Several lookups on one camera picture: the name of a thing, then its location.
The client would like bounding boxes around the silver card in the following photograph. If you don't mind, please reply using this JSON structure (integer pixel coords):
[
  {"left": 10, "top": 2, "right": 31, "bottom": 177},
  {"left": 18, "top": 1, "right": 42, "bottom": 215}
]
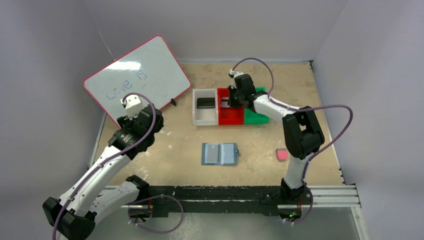
[{"left": 220, "top": 97, "right": 230, "bottom": 108}]

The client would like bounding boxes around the blue card holder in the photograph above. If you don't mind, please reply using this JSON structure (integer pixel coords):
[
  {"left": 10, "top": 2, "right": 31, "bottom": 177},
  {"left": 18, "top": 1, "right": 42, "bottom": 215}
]
[{"left": 201, "top": 143, "right": 240, "bottom": 166}]

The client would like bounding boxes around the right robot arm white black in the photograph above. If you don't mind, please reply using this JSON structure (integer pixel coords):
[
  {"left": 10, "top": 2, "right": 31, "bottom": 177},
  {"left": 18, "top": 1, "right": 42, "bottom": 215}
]
[{"left": 227, "top": 70, "right": 325, "bottom": 198}]

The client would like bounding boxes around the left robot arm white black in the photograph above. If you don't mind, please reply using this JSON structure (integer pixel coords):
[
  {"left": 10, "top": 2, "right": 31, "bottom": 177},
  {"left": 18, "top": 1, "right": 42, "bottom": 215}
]
[{"left": 42, "top": 104, "right": 164, "bottom": 240}]

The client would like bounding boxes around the black card in white bin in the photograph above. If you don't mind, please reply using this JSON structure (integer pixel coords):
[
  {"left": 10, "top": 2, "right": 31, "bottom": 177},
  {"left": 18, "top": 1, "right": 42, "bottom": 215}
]
[{"left": 195, "top": 97, "right": 216, "bottom": 109}]

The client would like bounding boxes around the green plastic bin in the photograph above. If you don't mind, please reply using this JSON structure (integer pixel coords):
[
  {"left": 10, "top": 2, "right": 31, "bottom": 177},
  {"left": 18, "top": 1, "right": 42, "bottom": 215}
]
[{"left": 242, "top": 87, "right": 270, "bottom": 125}]

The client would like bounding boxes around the red plastic bin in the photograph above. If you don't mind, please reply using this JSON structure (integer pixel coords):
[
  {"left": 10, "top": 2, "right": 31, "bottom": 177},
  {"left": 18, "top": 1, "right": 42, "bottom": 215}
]
[{"left": 217, "top": 88, "right": 244, "bottom": 126}]

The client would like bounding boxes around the white plastic bin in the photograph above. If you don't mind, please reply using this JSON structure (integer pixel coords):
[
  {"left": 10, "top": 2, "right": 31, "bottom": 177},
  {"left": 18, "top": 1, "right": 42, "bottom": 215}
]
[{"left": 192, "top": 88, "right": 218, "bottom": 126}]

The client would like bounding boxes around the pink framed whiteboard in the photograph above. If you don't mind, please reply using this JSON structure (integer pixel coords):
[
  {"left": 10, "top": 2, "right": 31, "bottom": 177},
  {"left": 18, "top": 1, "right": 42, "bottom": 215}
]
[{"left": 83, "top": 35, "right": 191, "bottom": 122}]

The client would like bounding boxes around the pink grey eraser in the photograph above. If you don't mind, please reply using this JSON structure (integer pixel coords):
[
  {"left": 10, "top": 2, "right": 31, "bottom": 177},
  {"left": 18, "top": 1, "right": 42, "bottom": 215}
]
[{"left": 275, "top": 148, "right": 289, "bottom": 161}]

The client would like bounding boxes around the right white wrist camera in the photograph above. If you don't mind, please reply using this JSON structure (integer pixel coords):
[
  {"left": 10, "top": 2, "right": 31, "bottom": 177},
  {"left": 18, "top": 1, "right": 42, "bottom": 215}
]
[{"left": 228, "top": 69, "right": 244, "bottom": 79}]

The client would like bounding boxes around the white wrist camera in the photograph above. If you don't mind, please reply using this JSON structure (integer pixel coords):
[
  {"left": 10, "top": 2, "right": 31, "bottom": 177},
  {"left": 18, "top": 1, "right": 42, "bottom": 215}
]
[
  {"left": 228, "top": 69, "right": 244, "bottom": 79},
  {"left": 120, "top": 94, "right": 144, "bottom": 120}
]

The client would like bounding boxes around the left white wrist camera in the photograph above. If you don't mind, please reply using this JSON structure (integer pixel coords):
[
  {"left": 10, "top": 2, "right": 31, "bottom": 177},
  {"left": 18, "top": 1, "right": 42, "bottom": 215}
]
[{"left": 120, "top": 94, "right": 144, "bottom": 120}]

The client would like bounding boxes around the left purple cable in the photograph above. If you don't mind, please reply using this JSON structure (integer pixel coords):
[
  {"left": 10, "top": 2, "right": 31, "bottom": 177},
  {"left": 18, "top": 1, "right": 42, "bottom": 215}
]
[{"left": 51, "top": 92, "right": 157, "bottom": 240}]

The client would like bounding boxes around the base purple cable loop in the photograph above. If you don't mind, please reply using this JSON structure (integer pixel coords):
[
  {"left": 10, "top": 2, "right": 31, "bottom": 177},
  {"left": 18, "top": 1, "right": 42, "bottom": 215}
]
[{"left": 127, "top": 194, "right": 185, "bottom": 234}]

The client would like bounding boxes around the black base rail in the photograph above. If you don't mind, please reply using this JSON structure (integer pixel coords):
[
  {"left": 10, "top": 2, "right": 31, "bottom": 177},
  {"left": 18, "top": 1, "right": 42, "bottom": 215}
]
[{"left": 131, "top": 185, "right": 314, "bottom": 220}]

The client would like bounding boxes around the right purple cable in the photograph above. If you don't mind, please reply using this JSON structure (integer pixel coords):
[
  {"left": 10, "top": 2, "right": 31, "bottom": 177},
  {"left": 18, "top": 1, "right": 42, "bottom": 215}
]
[{"left": 231, "top": 57, "right": 354, "bottom": 186}]

